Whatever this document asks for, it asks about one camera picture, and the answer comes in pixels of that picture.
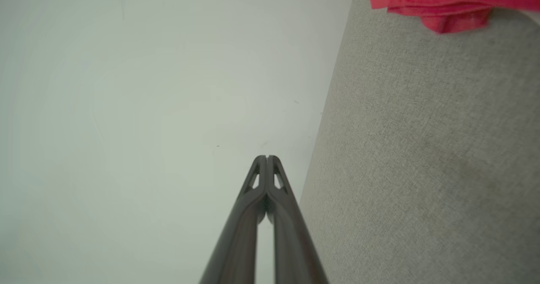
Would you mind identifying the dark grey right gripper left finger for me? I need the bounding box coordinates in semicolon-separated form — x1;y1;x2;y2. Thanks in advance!
198;155;267;284

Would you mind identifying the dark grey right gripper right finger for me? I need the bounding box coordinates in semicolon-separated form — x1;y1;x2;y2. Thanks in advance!
267;155;329;284

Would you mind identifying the grey fabric mat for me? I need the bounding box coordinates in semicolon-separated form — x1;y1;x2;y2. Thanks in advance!
297;0;540;284

